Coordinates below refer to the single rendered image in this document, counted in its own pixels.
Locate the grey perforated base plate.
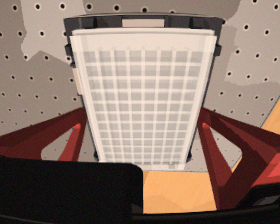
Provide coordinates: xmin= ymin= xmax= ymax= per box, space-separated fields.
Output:
xmin=0 ymin=0 xmax=280 ymax=136

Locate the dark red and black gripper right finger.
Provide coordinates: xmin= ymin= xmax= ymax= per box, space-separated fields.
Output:
xmin=197 ymin=107 xmax=280 ymax=210

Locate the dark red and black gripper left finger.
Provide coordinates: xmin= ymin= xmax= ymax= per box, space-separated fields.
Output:
xmin=0 ymin=107 xmax=87 ymax=161

